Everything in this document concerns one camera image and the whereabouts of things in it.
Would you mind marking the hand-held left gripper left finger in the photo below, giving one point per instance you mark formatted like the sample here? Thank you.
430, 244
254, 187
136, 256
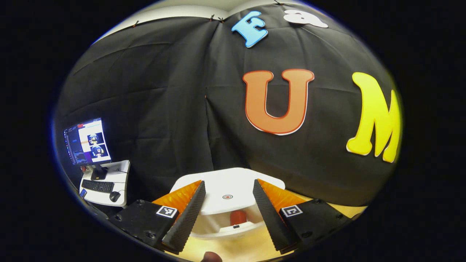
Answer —
187, 222

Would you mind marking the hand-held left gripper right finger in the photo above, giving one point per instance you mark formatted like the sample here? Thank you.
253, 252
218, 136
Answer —
271, 222

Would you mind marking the red pop can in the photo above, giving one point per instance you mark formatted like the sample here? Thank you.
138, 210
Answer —
238, 218

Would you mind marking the white desktop garbage bin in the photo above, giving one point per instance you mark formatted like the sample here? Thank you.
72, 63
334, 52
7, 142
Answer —
225, 182

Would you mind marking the white side table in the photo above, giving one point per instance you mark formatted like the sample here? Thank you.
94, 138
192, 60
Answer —
122, 182

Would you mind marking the black computer mouse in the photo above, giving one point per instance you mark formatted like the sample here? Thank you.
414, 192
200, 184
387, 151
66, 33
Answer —
115, 196

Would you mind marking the black keyboard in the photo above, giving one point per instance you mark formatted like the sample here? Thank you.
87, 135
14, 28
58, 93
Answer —
97, 186

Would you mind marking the blue phone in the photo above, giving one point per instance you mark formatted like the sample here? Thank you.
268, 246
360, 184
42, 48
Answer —
83, 193

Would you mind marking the black backdrop cloth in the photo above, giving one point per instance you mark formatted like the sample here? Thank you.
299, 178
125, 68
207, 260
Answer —
164, 109

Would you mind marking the computer monitor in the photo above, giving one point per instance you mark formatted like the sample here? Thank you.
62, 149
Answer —
87, 142

